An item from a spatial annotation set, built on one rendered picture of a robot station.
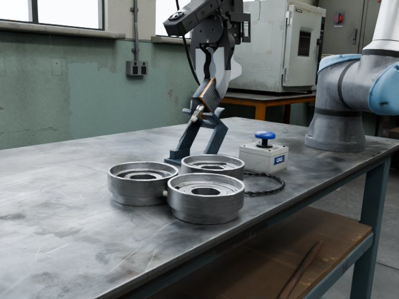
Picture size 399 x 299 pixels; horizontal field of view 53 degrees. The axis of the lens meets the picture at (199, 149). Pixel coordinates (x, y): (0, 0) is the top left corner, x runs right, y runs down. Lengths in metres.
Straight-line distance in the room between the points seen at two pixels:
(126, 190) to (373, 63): 0.60
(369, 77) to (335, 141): 0.19
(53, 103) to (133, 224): 1.86
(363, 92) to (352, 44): 3.55
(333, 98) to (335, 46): 3.52
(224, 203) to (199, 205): 0.03
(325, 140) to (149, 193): 0.58
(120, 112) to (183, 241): 2.18
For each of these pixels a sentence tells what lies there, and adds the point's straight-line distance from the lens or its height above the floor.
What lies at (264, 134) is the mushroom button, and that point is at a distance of 0.78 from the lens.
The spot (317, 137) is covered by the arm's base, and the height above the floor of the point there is 0.83.
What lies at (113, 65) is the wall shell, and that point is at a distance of 2.57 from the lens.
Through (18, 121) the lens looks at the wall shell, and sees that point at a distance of 2.26.
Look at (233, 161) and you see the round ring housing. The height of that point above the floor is 0.84.
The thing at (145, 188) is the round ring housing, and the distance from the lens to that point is 0.56.
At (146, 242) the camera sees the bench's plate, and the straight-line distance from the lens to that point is 0.47.
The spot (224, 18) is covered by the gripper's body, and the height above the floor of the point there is 1.08.
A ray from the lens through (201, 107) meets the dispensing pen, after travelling 0.72.
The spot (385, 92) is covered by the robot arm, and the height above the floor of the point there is 0.95.
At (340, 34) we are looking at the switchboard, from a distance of 4.54.
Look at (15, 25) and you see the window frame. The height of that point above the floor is 1.13.
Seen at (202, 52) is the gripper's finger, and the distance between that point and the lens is 0.76.
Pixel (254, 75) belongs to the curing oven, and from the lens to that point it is 2.97.
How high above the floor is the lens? 1.00
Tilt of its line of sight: 12 degrees down
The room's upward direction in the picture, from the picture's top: 2 degrees clockwise
